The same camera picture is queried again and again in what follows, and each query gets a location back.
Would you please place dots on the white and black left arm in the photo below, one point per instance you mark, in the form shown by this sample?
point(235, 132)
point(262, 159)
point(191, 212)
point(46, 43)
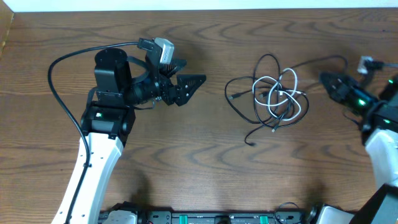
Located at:
point(123, 84)

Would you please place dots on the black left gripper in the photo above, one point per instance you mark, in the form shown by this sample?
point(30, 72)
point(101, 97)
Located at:
point(181, 98)

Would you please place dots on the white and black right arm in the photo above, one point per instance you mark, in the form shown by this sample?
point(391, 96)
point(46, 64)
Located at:
point(378, 128)

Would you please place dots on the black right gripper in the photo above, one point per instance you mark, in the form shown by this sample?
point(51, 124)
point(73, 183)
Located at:
point(341, 88)

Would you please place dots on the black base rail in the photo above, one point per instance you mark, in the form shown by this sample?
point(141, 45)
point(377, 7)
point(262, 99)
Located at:
point(127, 212)

